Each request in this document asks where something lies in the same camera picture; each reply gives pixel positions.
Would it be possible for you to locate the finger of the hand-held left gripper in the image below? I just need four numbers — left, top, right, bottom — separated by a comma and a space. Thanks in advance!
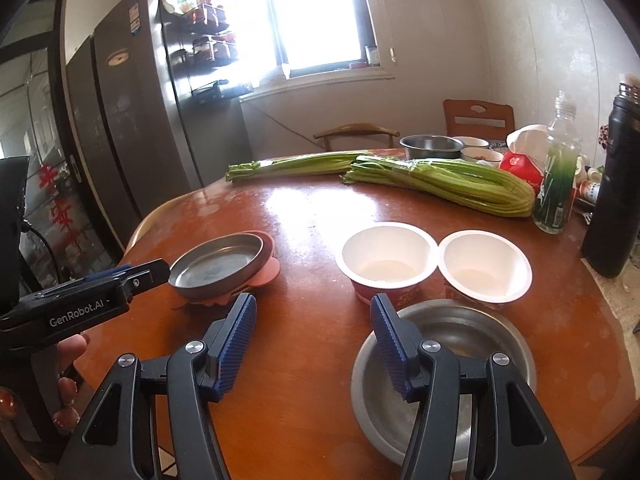
47, 266, 135, 293
117, 258, 171, 295

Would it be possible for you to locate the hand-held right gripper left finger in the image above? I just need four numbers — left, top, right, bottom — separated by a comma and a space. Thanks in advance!
54, 292, 258, 480

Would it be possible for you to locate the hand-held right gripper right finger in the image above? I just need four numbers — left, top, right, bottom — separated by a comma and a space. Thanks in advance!
370, 292, 576, 480

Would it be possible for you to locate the round steel plate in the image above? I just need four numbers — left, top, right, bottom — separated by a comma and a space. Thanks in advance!
167, 232, 265, 301

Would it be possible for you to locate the large steel bowl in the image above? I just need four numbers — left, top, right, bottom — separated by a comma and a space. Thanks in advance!
350, 299, 538, 453

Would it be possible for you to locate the pink fish-shaped plate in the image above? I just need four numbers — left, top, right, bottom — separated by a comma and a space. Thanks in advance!
172, 230, 281, 311

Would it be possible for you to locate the white paper bowl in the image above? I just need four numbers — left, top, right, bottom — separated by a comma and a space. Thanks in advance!
438, 230, 533, 311
334, 222, 440, 311

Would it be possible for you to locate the person's left hand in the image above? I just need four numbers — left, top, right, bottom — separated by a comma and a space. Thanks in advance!
50, 332, 92, 433

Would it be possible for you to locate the dark brown refrigerator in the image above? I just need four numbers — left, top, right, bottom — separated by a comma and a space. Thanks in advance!
65, 0, 253, 261

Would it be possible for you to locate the glass door with red decals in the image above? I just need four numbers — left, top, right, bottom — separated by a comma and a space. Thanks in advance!
0, 25, 121, 286

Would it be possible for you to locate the thick celery bundle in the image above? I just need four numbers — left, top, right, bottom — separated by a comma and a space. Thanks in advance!
341, 155, 536, 218

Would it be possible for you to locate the thin celery bundle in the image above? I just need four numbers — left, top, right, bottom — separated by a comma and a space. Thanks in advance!
225, 150, 373, 183

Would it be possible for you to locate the small black hanging rack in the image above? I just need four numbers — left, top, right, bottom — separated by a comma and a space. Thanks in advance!
192, 79, 232, 99

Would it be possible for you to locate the small steel bowl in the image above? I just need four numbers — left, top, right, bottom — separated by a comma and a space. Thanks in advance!
399, 134, 463, 162

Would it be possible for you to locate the red and white tissue pack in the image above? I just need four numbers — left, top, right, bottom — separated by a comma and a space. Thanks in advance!
499, 124, 551, 196

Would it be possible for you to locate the curved-back wooden chair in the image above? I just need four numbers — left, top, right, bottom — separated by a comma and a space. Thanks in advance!
313, 122, 401, 152

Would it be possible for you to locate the clear plastic bottle green liquid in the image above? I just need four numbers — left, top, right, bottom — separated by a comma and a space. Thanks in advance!
531, 91, 583, 235

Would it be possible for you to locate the orange wooden chair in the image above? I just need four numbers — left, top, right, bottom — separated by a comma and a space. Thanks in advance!
442, 99, 516, 138

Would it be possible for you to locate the black thermos flask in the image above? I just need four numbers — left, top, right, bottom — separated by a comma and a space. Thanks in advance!
580, 72, 640, 279

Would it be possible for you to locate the window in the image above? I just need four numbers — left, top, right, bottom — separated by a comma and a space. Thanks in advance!
185, 0, 396, 92

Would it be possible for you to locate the black cable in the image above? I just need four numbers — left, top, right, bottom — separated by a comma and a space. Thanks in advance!
22, 222, 57, 281

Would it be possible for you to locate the black wire storage rack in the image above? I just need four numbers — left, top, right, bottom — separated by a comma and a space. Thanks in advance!
182, 2, 240, 62

